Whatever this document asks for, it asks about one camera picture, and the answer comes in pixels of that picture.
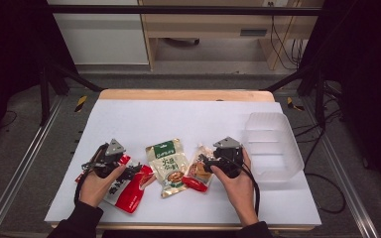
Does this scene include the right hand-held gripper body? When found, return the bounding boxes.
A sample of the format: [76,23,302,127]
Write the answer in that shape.
[207,136,246,179]

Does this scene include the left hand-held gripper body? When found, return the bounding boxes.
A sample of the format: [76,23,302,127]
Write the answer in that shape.
[84,138,128,179]

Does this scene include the orange and red food packet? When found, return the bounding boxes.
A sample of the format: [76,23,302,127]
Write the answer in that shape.
[181,142,216,193]

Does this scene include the red and white food packet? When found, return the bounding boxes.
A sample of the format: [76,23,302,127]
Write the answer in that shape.
[74,154,157,215]

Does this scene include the green and beige food packet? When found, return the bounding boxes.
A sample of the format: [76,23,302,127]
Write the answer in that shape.
[145,138,191,199]

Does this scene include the clear plastic container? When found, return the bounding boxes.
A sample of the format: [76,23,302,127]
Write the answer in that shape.
[242,111,306,183]

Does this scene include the person's left hand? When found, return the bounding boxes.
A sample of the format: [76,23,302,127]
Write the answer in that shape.
[78,164,127,208]

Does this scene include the person's right hand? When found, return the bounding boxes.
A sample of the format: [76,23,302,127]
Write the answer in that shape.
[210,148,260,227]

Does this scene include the white paper sheet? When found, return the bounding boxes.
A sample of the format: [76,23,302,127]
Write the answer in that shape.
[44,98,322,227]

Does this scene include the yellow and black tape strip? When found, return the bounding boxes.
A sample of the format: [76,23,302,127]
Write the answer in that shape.
[73,94,88,113]
[286,96,306,112]

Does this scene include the wooden table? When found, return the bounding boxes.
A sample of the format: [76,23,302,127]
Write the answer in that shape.
[51,88,316,231]

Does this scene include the black metal stand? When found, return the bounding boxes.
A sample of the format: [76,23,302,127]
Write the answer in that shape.
[39,60,105,127]
[263,63,326,130]

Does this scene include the white cabinet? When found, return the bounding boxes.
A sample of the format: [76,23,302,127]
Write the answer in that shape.
[48,0,150,66]

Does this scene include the light wooden desk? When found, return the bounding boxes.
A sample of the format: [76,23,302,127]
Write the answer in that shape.
[138,0,325,71]

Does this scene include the black curtain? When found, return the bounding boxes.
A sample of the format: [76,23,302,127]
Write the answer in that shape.
[0,0,77,157]
[299,0,381,199]

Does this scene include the left hand-held gripper black cable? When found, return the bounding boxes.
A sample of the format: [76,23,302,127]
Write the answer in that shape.
[73,142,110,206]

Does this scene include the hand-held gripper black cable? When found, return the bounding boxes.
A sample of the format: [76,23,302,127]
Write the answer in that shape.
[73,142,110,206]
[224,155,262,217]

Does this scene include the right hand-held gripper black cable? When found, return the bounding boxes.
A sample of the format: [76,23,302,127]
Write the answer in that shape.
[224,155,262,217]

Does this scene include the aluminium floor rail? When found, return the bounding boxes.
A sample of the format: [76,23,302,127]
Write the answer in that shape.
[302,97,380,238]
[0,95,65,238]

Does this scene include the black floor cable loop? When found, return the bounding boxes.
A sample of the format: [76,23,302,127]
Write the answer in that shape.
[303,130,347,215]

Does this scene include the black cables at desk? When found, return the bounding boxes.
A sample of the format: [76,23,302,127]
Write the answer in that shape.
[269,1,307,71]

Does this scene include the black horizontal frame bar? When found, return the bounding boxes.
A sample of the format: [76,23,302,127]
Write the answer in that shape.
[46,4,325,17]

